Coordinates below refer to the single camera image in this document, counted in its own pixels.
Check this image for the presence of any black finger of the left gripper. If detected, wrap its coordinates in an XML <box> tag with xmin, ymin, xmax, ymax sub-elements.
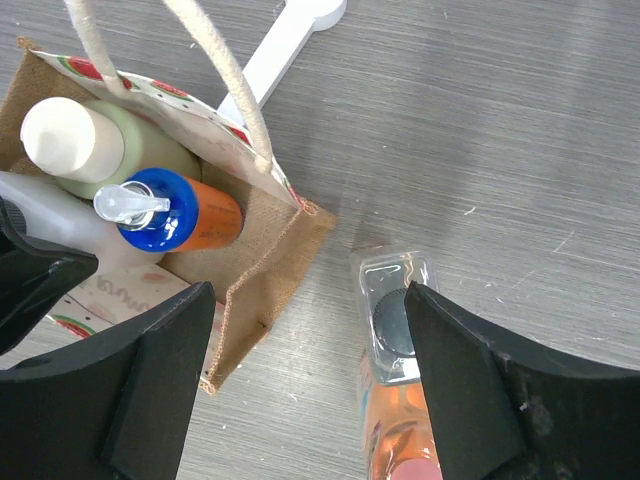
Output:
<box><xmin>1</xmin><ymin>198</ymin><xmax>98</xmax><ymax>353</ymax></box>

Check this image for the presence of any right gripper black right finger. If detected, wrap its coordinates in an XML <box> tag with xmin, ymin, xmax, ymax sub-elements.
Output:
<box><xmin>405</xmin><ymin>283</ymin><xmax>639</xmax><ymax>479</ymax></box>

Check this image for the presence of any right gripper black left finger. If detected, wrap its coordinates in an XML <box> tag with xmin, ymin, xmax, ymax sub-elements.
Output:
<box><xmin>1</xmin><ymin>282</ymin><xmax>216</xmax><ymax>479</ymax></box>

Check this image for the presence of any white bottle grey cap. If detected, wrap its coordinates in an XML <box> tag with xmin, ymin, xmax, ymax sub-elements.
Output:
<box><xmin>1</xmin><ymin>172</ymin><xmax>163</xmax><ymax>274</ymax></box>

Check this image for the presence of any pink cap lotion bottle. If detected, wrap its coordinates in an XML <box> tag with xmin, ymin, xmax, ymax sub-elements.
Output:
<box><xmin>357</xmin><ymin>354</ymin><xmax>443</xmax><ymax>480</ymax></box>

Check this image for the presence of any blue cap orange bottle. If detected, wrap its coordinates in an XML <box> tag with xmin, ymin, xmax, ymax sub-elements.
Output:
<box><xmin>93</xmin><ymin>168</ymin><xmax>244</xmax><ymax>254</ymax></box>

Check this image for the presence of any clear bottle grey cap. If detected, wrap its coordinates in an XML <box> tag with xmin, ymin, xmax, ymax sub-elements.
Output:
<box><xmin>350</xmin><ymin>246</ymin><xmax>438</xmax><ymax>386</ymax></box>

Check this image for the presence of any cream cap bottle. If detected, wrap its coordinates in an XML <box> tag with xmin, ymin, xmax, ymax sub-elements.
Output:
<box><xmin>20</xmin><ymin>97</ymin><xmax>201</xmax><ymax>199</ymax></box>

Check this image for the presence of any metal clothes rack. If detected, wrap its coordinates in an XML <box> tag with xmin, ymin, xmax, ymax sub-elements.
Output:
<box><xmin>243</xmin><ymin>0</ymin><xmax>347</xmax><ymax>108</ymax></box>

